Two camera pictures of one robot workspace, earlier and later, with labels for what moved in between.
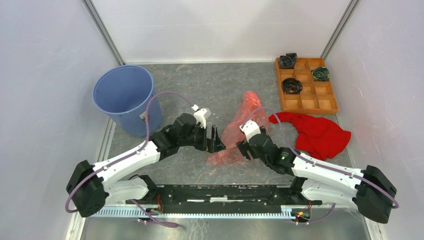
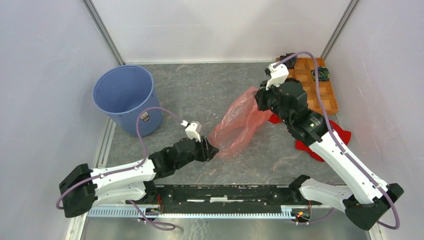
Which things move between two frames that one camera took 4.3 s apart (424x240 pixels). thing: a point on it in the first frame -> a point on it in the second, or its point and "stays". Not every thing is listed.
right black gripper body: x=264 y=132 -> x=269 y=99
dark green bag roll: x=321 y=74 stays
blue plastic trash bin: x=124 y=91 stays
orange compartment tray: x=316 y=97 stays
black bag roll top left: x=288 y=61 stays
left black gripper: x=212 y=145 -> x=209 y=151
